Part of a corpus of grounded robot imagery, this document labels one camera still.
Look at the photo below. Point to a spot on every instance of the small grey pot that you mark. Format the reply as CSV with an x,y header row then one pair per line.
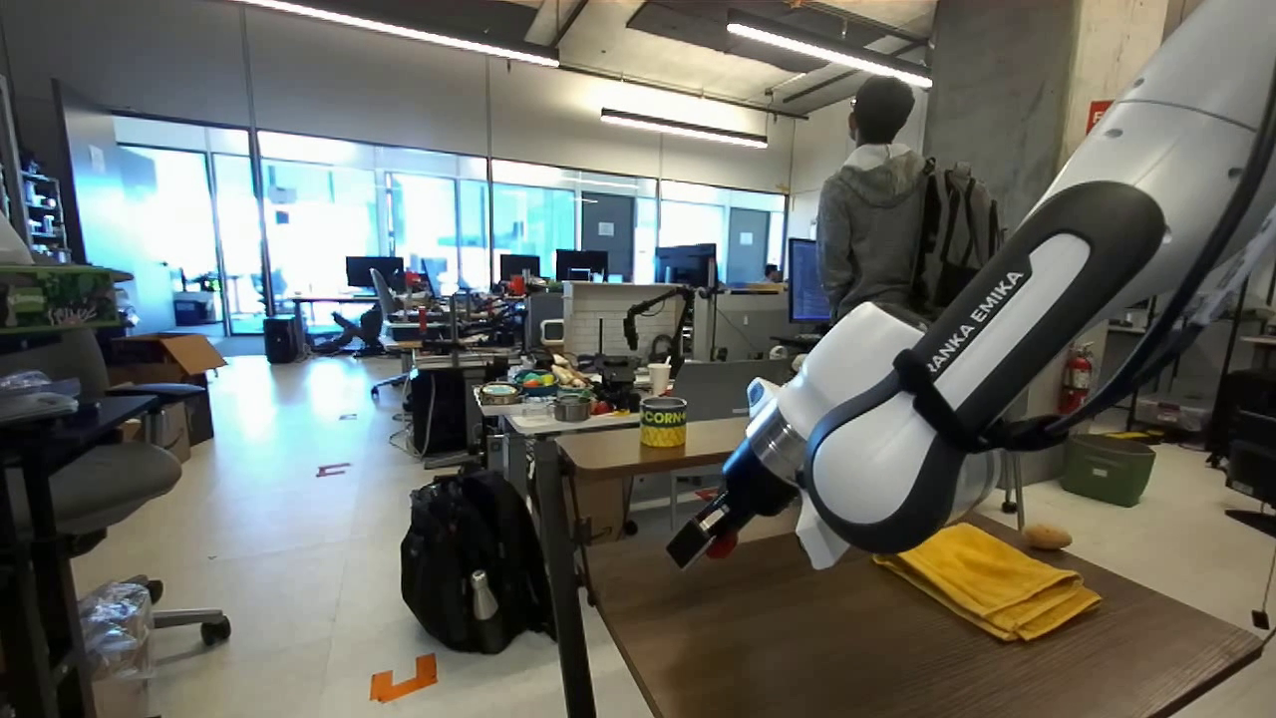
x,y
573,403

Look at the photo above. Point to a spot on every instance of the black monitor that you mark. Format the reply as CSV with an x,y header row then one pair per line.
x,y
682,265
373,273
521,265
581,265

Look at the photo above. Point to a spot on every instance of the black background robot arm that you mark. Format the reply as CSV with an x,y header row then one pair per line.
x,y
641,310

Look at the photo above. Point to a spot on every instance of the red fire extinguisher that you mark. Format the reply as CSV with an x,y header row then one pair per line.
x,y
1075,383

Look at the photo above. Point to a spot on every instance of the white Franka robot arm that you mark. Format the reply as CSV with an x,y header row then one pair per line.
x,y
932,411

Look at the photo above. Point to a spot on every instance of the white desk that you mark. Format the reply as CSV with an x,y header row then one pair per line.
x,y
558,423

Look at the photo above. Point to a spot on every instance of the large black backpack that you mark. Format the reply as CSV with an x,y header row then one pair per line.
x,y
473,561

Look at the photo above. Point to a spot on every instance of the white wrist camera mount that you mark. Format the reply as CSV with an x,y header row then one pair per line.
x,y
823,531

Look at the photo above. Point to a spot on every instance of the grey swivel chair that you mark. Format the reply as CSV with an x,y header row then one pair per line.
x,y
102,483

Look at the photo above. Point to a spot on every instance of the green bin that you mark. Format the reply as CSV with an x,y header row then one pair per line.
x,y
1110,468

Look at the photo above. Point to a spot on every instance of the black equipment case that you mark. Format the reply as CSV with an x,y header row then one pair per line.
x,y
1251,423

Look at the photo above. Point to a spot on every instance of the grey panel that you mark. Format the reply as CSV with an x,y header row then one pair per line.
x,y
718,383

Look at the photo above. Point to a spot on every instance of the ceiling light strip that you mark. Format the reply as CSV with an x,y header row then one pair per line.
x,y
682,130
823,55
401,28

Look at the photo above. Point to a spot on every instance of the long wooden desk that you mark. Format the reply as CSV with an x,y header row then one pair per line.
x,y
641,446

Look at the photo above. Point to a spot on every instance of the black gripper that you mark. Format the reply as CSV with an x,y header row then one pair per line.
x,y
760,491

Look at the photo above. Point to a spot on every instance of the grey worn backpack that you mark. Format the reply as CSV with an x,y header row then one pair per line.
x,y
950,233

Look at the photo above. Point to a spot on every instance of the person in grey hoodie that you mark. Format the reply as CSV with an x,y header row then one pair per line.
x,y
864,226

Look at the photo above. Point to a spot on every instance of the light grey desk partition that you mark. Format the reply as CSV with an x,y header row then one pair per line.
x,y
598,319

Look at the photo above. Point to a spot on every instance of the clear plastic bottle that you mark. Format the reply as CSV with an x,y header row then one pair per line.
x,y
117,644

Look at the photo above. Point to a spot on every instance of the yellow green tub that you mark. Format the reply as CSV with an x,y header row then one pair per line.
x,y
663,423

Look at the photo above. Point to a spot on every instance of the red wall sign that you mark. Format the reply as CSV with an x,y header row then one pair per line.
x,y
1099,117

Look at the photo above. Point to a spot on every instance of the monitor with blue screen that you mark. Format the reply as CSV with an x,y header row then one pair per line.
x,y
807,282

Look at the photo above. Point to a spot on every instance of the black trash bin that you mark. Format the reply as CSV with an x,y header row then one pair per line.
x,y
280,339

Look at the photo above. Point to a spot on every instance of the yellow towel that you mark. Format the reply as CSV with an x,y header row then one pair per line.
x,y
991,581

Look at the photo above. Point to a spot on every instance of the green crate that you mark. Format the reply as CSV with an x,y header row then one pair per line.
x,y
53,298

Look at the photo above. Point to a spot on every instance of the open cardboard box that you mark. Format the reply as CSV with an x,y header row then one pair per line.
x,y
179,357

